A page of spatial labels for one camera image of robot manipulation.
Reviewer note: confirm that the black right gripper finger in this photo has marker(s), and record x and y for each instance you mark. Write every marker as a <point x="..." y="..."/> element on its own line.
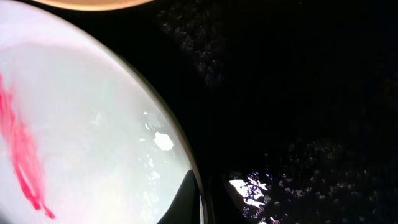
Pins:
<point x="185" y="207"/>

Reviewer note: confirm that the mint plate with long stain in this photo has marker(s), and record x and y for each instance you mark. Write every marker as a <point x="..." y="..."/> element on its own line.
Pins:
<point x="84" y="137"/>

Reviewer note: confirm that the round black tray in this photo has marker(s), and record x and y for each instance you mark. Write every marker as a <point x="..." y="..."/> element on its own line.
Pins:
<point x="290" y="106"/>

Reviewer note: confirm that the yellow plate with red stain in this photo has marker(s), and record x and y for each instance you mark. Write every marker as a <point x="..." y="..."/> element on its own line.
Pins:
<point x="93" y="5"/>

